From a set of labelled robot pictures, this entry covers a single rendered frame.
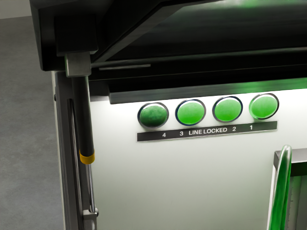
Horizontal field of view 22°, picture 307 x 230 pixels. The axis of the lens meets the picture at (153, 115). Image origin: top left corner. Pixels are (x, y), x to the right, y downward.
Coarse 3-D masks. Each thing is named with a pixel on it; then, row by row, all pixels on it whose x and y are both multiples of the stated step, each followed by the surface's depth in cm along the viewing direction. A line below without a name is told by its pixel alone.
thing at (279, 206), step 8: (288, 152) 103; (280, 160) 102; (288, 160) 102; (280, 168) 100; (288, 168) 100; (280, 176) 98; (288, 176) 119; (280, 184) 97; (288, 184) 120; (280, 192) 96; (280, 200) 95; (272, 208) 95; (280, 208) 95; (272, 216) 94; (280, 216) 94; (272, 224) 94; (280, 224) 94
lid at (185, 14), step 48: (48, 0) 38; (96, 0) 65; (144, 0) 47; (192, 0) 40; (240, 0) 57; (288, 0) 59; (48, 48) 116; (96, 48) 75; (144, 48) 100; (192, 48) 101; (240, 48) 102; (288, 48) 105
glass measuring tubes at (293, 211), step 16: (304, 160) 127; (272, 176) 132; (304, 176) 129; (272, 192) 133; (288, 192) 130; (304, 192) 131; (288, 208) 132; (304, 208) 133; (288, 224) 137; (304, 224) 134
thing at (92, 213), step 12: (72, 84) 84; (84, 84) 84; (84, 96) 86; (84, 108) 87; (84, 120) 90; (84, 132) 92; (84, 144) 94; (84, 156) 96; (84, 216) 111; (96, 216) 111; (96, 228) 112
